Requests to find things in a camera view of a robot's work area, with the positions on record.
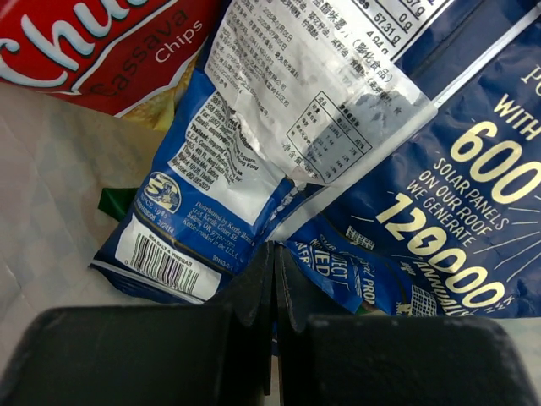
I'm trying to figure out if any green Real chips bag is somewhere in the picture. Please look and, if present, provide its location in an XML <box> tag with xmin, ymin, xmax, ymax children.
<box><xmin>98</xmin><ymin>188</ymin><xmax>137</xmax><ymax>222</ymax></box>

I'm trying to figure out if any red Chuba chips bag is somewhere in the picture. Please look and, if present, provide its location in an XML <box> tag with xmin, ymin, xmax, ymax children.
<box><xmin>1</xmin><ymin>0</ymin><xmax>222</xmax><ymax>131</ymax></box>

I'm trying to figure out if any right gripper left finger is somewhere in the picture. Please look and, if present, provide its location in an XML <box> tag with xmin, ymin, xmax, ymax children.
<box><xmin>1</xmin><ymin>244</ymin><xmax>275</xmax><ymax>405</ymax></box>

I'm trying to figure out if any checkered paper bag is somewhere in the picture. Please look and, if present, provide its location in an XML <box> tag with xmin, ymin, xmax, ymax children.
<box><xmin>0</xmin><ymin>82</ymin><xmax>280</xmax><ymax>406</ymax></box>

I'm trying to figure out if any blue snack packet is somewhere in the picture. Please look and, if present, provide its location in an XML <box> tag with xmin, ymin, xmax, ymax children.
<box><xmin>91</xmin><ymin>1</ymin><xmax>540</xmax><ymax>318</ymax></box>

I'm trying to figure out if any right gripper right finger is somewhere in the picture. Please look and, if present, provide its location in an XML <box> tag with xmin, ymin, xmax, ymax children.
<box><xmin>274</xmin><ymin>246</ymin><xmax>540</xmax><ymax>405</ymax></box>

